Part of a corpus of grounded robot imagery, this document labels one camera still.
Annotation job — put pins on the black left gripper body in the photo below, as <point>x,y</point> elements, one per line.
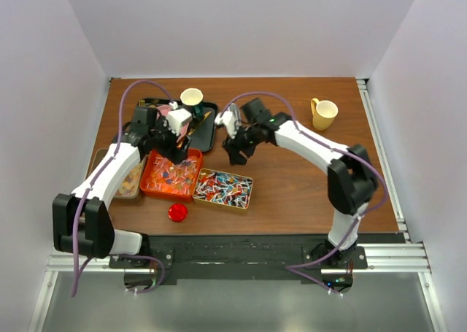
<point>163,139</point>

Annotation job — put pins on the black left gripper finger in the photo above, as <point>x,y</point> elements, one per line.
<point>176,156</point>
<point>184,143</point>

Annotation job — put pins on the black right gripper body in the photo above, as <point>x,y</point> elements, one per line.
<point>246,140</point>

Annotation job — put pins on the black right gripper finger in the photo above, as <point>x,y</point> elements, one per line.
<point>229,145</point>
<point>236,158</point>

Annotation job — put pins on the orange tin of lollipops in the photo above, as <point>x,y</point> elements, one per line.
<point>163,179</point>

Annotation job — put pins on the gold tin of lollipops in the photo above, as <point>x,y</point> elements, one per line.
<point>223,189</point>

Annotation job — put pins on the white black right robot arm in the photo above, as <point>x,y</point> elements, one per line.
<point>352,180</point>

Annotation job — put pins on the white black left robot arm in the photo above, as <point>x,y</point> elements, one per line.
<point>81,221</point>

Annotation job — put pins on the black rectangular tray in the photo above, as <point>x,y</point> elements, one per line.
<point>203,137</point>

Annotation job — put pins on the pink polka dot plate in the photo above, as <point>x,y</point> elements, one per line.
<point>164,110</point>

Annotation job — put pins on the gold knife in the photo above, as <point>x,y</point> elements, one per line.
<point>198,123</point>

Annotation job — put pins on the dark green white mug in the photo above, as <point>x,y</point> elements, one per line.
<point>193,99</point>

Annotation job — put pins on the red jar lid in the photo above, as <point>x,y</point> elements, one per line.
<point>177,212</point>

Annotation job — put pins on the yellow mug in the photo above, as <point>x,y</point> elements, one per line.
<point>324,113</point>

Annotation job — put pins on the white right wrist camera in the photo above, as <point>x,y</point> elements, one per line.
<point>230,120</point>

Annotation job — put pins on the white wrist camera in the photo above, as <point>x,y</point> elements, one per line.
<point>230,120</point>
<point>177,119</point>

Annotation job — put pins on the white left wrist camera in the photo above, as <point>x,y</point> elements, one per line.
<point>177,119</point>

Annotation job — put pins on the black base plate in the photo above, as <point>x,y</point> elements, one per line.
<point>244,257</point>

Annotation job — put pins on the aluminium frame rail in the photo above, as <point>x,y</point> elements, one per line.
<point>381,258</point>

